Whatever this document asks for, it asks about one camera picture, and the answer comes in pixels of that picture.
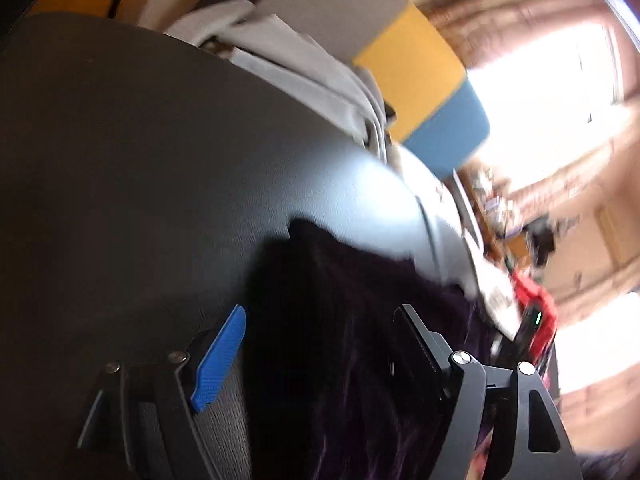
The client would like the grey garment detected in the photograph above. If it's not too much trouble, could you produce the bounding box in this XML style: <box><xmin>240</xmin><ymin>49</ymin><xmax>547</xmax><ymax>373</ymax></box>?
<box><xmin>165</xmin><ymin>0</ymin><xmax>396</xmax><ymax>161</ymax></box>

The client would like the large window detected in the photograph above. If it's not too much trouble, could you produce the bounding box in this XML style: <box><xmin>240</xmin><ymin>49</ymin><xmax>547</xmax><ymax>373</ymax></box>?
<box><xmin>465</xmin><ymin>25</ymin><xmax>626</xmax><ymax>161</ymax></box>

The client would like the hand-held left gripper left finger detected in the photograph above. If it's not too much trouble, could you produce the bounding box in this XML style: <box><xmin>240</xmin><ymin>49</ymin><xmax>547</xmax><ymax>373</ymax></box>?
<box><xmin>77</xmin><ymin>304</ymin><xmax>248</xmax><ymax>480</ymax></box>

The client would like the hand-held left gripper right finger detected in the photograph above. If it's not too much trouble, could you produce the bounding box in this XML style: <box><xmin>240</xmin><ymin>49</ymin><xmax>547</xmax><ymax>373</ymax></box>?
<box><xmin>392</xmin><ymin>304</ymin><xmax>583</xmax><ymax>480</ymax></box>

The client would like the grey yellow blue sofa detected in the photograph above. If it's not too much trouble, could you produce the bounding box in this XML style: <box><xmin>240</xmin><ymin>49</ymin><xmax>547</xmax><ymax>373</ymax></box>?
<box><xmin>220</xmin><ymin>0</ymin><xmax>493</xmax><ymax>261</ymax></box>

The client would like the dark purple velvet garment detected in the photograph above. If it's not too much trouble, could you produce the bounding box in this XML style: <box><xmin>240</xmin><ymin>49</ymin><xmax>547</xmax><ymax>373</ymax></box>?
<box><xmin>242</xmin><ymin>217</ymin><xmax>501</xmax><ymax>480</ymax></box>

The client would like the white deer print pillow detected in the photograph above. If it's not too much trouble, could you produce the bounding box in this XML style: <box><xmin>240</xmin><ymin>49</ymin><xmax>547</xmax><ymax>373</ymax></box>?
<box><xmin>395</xmin><ymin>145</ymin><xmax>521</xmax><ymax>341</ymax></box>

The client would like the red sweater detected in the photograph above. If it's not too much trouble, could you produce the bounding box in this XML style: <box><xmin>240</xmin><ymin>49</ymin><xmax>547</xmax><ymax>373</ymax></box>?
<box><xmin>512</xmin><ymin>270</ymin><xmax>558</xmax><ymax>361</ymax></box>

